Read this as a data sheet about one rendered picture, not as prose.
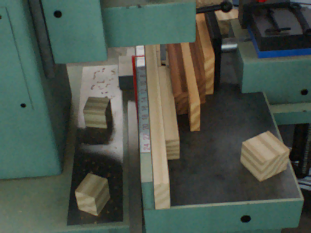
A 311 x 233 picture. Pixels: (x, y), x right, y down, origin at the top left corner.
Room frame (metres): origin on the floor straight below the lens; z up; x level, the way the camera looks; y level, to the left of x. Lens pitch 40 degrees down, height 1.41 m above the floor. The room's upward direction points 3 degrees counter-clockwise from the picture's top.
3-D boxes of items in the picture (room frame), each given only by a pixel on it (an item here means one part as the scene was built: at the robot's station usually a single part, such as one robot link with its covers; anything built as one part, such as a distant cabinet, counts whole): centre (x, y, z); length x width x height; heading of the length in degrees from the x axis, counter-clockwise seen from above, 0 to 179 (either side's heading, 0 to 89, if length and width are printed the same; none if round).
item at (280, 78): (0.71, -0.21, 0.92); 0.15 x 0.13 x 0.09; 1
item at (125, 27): (0.69, 0.00, 1.03); 0.14 x 0.07 x 0.09; 91
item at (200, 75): (0.73, -0.08, 0.93); 0.22 x 0.02 x 0.05; 1
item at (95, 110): (0.71, 0.10, 0.82); 0.04 x 0.04 x 0.04; 77
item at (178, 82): (0.71, -0.04, 0.92); 0.23 x 0.02 x 0.04; 1
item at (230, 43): (0.71, -0.14, 0.95); 0.09 x 0.07 x 0.09; 1
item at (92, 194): (0.51, 0.10, 0.82); 0.04 x 0.03 x 0.04; 153
